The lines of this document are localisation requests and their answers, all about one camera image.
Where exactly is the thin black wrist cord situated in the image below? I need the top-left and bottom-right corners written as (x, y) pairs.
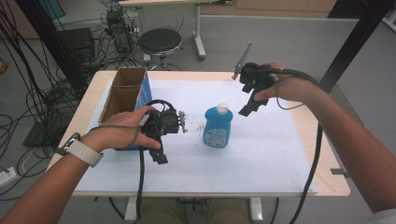
top-left (275, 77), bottom-right (305, 112)

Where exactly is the blue bottle with white cap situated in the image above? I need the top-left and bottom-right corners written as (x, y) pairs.
top-left (202, 103), bottom-right (234, 149)

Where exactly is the tangle of black floor cables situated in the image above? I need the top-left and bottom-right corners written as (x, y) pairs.
top-left (0, 0), bottom-right (142, 201)

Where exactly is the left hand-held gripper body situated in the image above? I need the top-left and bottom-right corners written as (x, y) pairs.
top-left (140, 106), bottom-right (189, 142)

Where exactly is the right hand-held gripper black cable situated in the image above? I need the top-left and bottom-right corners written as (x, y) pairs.
top-left (268, 67), bottom-right (325, 224)

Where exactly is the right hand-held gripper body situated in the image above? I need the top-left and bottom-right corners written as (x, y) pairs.
top-left (231, 40), bottom-right (280, 95)

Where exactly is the hand-held gripper black cable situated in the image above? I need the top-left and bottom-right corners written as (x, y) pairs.
top-left (268, 67), bottom-right (325, 224)
top-left (134, 98), bottom-right (177, 220)

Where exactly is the person's right hand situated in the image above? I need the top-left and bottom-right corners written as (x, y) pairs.
top-left (253, 62), bottom-right (316, 104)

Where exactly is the black case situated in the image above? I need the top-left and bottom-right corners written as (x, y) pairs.
top-left (57, 27), bottom-right (96, 63)

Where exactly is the left hand-held gripper black cable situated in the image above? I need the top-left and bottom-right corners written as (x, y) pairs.
top-left (134, 98), bottom-right (177, 220)

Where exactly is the white power strip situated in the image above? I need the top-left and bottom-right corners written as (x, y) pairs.
top-left (0, 166), bottom-right (17, 189)

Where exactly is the black frame post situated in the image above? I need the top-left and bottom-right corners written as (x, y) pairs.
top-left (14, 0), bottom-right (89, 91)
top-left (317, 0), bottom-right (396, 95)

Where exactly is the thin grey wrist cord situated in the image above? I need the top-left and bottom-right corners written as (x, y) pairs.
top-left (88, 123), bottom-right (142, 149)

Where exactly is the white band wristwatch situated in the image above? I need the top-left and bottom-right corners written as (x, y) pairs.
top-left (54, 132), bottom-right (105, 169)

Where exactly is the grey metal bracket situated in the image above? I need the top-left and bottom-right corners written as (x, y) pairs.
top-left (330, 167), bottom-right (352, 179)

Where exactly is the person's left hand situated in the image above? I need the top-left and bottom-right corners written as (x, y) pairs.
top-left (78, 105), bottom-right (163, 154)

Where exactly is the blue cardboard box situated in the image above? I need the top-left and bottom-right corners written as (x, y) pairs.
top-left (98, 66), bottom-right (154, 152)

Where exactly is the black round stool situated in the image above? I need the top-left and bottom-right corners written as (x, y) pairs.
top-left (137, 27), bottom-right (183, 71)

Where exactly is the white table leg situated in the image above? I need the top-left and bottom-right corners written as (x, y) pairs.
top-left (123, 196), bottom-right (140, 224)
top-left (248, 196), bottom-right (264, 224)

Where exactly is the teal panel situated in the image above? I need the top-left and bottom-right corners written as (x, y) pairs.
top-left (38, 0), bottom-right (66, 21)

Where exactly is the white-legged desk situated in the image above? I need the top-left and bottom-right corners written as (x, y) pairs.
top-left (118, 0), bottom-right (233, 62)

